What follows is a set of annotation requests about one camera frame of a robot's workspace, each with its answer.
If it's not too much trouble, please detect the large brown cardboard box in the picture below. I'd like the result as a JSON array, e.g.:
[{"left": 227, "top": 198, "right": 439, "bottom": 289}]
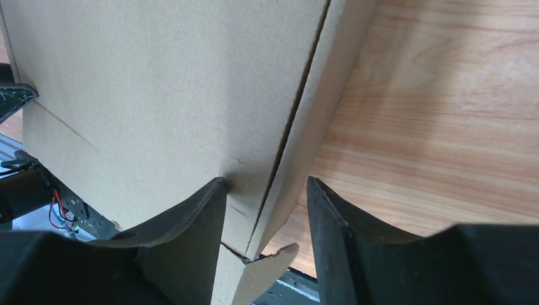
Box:
[{"left": 1, "top": 1, "right": 378, "bottom": 304}]

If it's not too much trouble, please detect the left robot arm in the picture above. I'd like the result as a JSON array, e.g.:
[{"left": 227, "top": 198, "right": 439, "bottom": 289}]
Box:
[{"left": 1, "top": 83, "right": 53, "bottom": 224}]

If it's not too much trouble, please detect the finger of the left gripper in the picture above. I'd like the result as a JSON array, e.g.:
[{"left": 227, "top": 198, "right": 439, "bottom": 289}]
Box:
[{"left": 1, "top": 83, "right": 39, "bottom": 123}]

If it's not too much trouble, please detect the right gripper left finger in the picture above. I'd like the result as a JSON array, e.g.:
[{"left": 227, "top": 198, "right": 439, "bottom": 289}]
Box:
[{"left": 1, "top": 177, "right": 227, "bottom": 304}]

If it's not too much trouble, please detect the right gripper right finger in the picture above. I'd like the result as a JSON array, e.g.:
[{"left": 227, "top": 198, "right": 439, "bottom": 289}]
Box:
[{"left": 307, "top": 177, "right": 538, "bottom": 304}]

